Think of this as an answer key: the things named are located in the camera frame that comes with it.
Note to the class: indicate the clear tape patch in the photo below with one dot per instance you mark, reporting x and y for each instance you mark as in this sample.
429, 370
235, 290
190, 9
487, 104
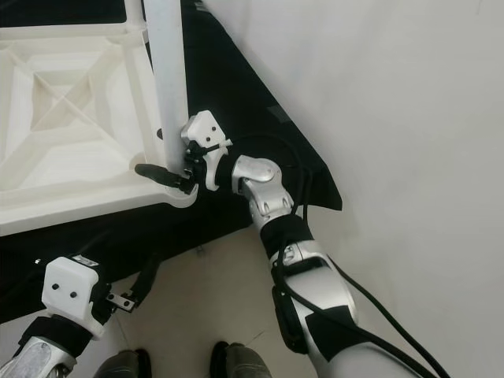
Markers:
279, 115

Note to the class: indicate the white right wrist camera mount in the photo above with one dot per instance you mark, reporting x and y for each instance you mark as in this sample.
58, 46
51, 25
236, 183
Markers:
202, 132

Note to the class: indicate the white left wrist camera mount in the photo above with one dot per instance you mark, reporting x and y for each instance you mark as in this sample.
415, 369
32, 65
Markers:
69, 287

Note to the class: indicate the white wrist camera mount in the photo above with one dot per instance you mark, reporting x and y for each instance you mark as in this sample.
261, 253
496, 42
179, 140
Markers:
202, 132
69, 287

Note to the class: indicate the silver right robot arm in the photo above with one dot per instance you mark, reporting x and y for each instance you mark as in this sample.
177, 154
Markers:
315, 291

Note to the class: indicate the white plastic table top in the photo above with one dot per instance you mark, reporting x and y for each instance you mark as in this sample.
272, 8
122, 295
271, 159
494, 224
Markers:
79, 134

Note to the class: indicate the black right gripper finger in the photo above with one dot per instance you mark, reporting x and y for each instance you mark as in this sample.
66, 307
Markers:
161, 175
161, 135

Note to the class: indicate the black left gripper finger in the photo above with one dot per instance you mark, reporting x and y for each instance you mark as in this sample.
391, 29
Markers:
150, 274

